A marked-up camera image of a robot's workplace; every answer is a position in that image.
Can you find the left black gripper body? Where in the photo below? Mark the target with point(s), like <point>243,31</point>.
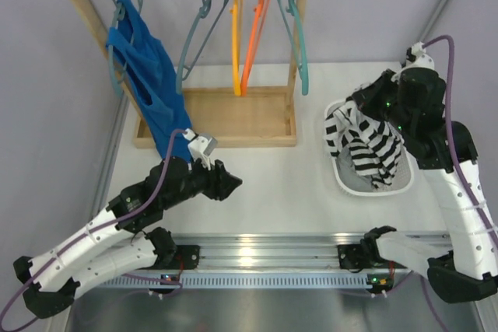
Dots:
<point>214,181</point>

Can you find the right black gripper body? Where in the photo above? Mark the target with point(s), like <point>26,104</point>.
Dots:
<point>380,102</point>

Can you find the black white striped tank top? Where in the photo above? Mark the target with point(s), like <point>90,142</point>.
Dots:
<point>372,146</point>

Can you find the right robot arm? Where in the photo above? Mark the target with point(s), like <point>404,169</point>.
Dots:
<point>412,101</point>

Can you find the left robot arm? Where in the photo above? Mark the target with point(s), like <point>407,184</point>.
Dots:
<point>123,237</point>

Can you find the teal hanger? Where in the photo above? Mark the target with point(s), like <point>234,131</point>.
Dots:
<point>298,48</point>

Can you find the blue tank top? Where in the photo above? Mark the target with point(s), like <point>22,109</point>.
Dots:
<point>151,75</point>

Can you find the orange hanger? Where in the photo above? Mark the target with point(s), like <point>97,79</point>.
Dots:
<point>260,13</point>

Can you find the yellow hanger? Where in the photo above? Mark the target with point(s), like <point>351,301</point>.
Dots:
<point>237,16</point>

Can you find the grey-blue hanger under blue top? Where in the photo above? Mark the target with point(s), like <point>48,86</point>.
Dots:
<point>118,72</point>

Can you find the wooden clothes rack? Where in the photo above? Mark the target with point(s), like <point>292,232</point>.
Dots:
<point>263,118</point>

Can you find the grey garment in basket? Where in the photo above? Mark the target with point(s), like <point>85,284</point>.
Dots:
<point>349,176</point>

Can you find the white perforated laundry basket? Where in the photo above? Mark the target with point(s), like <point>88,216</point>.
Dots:
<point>403,179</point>

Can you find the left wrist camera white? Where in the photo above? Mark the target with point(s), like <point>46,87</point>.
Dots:
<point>200,146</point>

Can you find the aluminium mounting rail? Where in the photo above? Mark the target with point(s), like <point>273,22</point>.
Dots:
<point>272,252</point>

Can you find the white slotted cable duct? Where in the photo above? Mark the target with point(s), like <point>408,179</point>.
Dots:
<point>345,280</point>

